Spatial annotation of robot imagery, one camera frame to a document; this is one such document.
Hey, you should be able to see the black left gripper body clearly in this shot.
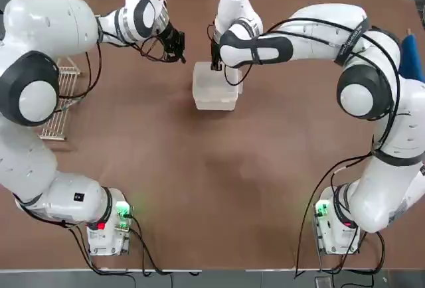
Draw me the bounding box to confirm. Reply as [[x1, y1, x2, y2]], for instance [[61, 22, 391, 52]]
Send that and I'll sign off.
[[159, 23, 186, 55]]

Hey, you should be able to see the cream wire rack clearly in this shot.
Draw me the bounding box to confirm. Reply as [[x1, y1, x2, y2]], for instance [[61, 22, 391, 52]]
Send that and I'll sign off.
[[39, 55, 84, 141]]

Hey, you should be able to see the translucent plastic box lid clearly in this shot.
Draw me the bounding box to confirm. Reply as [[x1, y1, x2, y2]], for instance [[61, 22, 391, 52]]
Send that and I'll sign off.
[[192, 61, 244, 104]]

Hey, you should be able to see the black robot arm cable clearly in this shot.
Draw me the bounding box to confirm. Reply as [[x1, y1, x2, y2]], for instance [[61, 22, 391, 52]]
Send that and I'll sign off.
[[13, 19, 203, 277], [225, 15, 404, 281]]

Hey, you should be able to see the white plastic preservation box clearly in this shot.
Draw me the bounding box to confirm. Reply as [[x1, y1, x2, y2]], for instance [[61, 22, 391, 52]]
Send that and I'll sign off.
[[194, 80, 245, 111]]

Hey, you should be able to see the blue cloth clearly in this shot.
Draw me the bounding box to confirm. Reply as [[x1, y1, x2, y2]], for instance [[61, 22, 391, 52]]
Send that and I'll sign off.
[[399, 29, 425, 82]]

